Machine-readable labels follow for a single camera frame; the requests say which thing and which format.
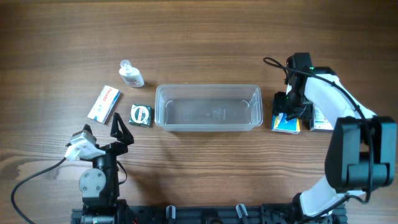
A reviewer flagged dark green square packet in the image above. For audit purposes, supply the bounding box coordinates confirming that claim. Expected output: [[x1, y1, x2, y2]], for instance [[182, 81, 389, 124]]
[[129, 104, 152, 127]]

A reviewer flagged white sanitizer bottle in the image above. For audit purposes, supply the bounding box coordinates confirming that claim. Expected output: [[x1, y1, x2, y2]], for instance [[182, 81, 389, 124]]
[[119, 60, 144, 88]]

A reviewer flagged clear plastic container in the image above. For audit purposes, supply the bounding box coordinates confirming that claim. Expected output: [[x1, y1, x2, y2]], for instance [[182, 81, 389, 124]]
[[154, 84, 263, 132]]

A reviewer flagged blue yellow VapoDrops box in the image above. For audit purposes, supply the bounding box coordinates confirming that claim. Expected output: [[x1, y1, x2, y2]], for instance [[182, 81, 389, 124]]
[[271, 113, 301, 134]]

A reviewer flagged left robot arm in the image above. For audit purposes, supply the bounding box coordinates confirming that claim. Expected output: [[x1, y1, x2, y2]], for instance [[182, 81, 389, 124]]
[[70, 113, 136, 224]]

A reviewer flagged white Panadol box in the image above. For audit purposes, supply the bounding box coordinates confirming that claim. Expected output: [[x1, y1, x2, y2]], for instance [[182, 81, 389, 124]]
[[87, 85, 121, 124]]

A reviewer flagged black camera cable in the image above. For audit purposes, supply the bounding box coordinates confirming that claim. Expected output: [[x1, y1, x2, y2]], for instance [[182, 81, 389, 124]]
[[11, 157, 68, 224], [262, 57, 374, 205]]

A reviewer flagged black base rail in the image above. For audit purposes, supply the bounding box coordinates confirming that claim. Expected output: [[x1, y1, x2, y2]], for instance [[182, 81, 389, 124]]
[[71, 203, 348, 224]]

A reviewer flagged left black camera cable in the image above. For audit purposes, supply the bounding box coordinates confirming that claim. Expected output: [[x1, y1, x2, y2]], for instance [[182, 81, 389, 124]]
[[11, 157, 68, 224]]

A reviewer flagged right black camera cable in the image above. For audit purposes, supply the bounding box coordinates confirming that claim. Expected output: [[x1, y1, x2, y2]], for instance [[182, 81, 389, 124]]
[[262, 57, 374, 205]]

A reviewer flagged white plaster box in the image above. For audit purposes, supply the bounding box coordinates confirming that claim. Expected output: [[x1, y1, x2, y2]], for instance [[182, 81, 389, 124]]
[[310, 105, 333, 132]]

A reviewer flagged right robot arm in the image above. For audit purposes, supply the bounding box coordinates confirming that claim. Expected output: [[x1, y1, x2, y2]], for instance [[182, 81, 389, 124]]
[[264, 53, 397, 223]]

